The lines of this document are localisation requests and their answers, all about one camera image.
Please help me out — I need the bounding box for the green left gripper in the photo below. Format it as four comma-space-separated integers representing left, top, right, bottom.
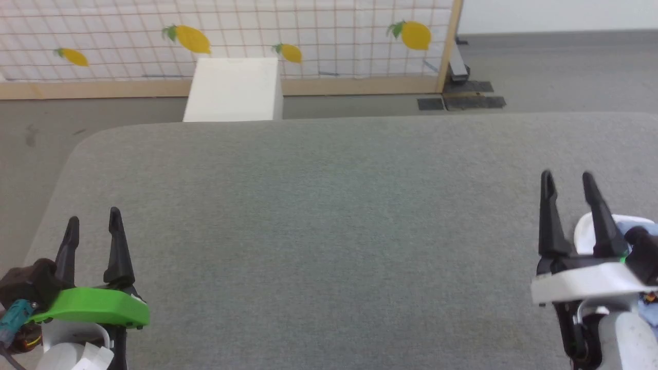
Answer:
28, 207, 151, 329

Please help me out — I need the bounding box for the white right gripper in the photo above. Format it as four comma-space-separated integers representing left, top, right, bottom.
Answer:
530, 171, 653, 306

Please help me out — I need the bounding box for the light blue shirt white collar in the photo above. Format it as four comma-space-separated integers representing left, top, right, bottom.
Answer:
573, 213, 658, 329

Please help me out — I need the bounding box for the long black floor mat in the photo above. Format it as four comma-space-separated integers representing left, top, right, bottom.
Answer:
445, 95, 507, 110

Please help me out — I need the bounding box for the black floor mat under foot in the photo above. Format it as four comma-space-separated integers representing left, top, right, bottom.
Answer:
443, 81, 494, 95

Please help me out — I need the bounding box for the metal partition foot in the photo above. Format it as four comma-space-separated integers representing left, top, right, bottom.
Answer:
448, 39, 469, 84

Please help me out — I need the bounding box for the white box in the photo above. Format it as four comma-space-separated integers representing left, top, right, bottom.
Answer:
182, 58, 284, 122

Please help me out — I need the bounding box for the left arm cable teal plug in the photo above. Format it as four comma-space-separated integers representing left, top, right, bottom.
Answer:
0, 300, 38, 370

